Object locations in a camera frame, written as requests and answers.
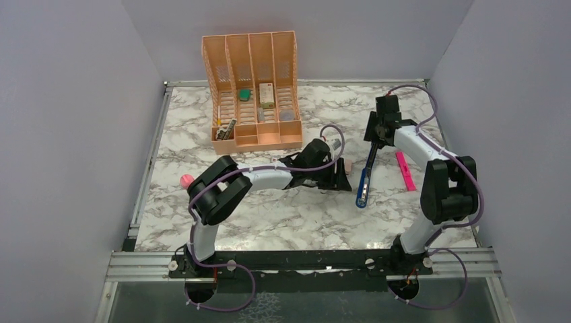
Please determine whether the orange plastic desk organizer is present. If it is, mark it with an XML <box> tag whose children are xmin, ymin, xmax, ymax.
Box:
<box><xmin>201</xmin><ymin>31</ymin><xmax>304</xmax><ymax>155</ymax></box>

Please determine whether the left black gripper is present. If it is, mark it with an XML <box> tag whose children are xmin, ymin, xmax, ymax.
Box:
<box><xmin>306</xmin><ymin>157</ymin><xmax>351</xmax><ymax>192</ymax></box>

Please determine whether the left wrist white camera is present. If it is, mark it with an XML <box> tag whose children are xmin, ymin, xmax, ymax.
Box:
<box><xmin>329</xmin><ymin>139</ymin><xmax>342</xmax><ymax>151</ymax></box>

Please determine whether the clear round lid in organizer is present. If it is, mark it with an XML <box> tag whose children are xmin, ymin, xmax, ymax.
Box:
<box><xmin>279</xmin><ymin>110</ymin><xmax>296</xmax><ymax>122</ymax></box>

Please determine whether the black white item in organizer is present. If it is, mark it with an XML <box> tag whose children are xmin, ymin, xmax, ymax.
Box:
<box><xmin>215</xmin><ymin>118</ymin><xmax>238</xmax><ymax>141</ymax></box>

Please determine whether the purple cable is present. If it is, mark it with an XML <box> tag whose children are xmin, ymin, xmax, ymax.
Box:
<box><xmin>385</xmin><ymin>84</ymin><xmax>485</xmax><ymax>311</ymax></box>
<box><xmin>184</xmin><ymin>124</ymin><xmax>347</xmax><ymax>313</ymax></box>

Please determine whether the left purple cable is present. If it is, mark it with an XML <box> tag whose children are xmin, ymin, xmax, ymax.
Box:
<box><xmin>184</xmin><ymin>124</ymin><xmax>347</xmax><ymax>313</ymax></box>

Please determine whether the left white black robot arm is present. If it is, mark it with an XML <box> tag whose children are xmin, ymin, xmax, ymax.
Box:
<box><xmin>186</xmin><ymin>137</ymin><xmax>352</xmax><ymax>277</ymax></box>

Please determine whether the white green box in organizer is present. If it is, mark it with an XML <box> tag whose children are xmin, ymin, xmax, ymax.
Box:
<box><xmin>259</xmin><ymin>83</ymin><xmax>275</xmax><ymax>109</ymax></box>

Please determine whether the pink highlighter marker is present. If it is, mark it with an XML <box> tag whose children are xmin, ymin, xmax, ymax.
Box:
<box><xmin>395</xmin><ymin>151</ymin><xmax>416</xmax><ymax>191</ymax></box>

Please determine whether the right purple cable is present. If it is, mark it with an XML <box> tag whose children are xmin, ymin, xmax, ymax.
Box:
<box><xmin>385</xmin><ymin>84</ymin><xmax>485</xmax><ymax>311</ymax></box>

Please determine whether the green object in organizer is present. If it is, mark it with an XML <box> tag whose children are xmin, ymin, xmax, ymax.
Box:
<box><xmin>238</xmin><ymin>88</ymin><xmax>252</xmax><ymax>102</ymax></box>

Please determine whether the blue stapler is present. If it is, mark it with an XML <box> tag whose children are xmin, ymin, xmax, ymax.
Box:
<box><xmin>356</xmin><ymin>143</ymin><xmax>378</xmax><ymax>209</ymax></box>

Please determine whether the aluminium frame rail front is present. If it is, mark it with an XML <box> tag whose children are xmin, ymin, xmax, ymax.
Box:
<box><xmin>105</xmin><ymin>248</ymin><xmax>502</xmax><ymax>282</ymax></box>

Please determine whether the pink round cap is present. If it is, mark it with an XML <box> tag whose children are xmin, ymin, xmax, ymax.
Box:
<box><xmin>179</xmin><ymin>174</ymin><xmax>195</xmax><ymax>190</ymax></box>

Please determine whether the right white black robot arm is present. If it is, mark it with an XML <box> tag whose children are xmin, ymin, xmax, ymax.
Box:
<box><xmin>356</xmin><ymin>94</ymin><xmax>480</xmax><ymax>274</ymax></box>

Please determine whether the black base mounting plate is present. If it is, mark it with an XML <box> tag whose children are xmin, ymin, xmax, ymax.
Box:
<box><xmin>168</xmin><ymin>249</ymin><xmax>432</xmax><ymax>293</ymax></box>

